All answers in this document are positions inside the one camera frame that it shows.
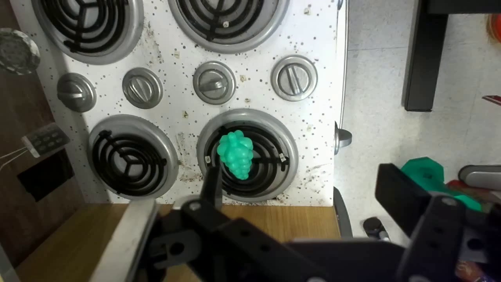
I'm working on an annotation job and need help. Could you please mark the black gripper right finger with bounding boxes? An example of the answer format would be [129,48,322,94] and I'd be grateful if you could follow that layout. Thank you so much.
[375,161,501,282]

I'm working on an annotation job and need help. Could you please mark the small black wall box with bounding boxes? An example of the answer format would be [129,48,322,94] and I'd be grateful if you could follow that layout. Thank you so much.
[16,149,76,204]

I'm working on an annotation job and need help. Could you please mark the green plastic object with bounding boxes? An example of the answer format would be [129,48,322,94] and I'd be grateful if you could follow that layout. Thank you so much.
[400,155,485,213]

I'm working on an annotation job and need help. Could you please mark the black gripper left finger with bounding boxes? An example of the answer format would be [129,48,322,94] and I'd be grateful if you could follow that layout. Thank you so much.
[103,160,326,282]

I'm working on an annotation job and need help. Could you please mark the hanging silver toy utensil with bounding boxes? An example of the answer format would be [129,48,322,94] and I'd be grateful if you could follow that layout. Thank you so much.
[0,27,43,75]

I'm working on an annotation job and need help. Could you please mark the toy stove top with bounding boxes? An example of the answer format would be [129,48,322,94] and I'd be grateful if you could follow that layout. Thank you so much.
[0,0,358,282]

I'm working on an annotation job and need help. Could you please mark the black coil stove burner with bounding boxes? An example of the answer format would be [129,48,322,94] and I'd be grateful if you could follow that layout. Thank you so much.
[196,106,301,204]
[167,0,292,55]
[87,113,182,200]
[31,0,146,66]

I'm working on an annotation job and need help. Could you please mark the green toy grape bunch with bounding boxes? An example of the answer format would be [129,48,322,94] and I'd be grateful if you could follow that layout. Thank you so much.
[217,128,258,183]

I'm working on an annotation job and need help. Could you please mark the silver oven front knob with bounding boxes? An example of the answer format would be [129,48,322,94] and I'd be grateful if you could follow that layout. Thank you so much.
[334,121,355,157]

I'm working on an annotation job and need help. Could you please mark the grey stove dial knob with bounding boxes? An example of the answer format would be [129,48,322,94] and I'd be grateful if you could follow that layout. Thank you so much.
[57,70,99,114]
[270,53,320,103]
[121,66,165,111]
[192,59,239,106]

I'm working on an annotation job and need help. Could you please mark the small grey keypad device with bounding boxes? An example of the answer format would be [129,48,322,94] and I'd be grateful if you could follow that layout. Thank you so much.
[0,122,71,171]

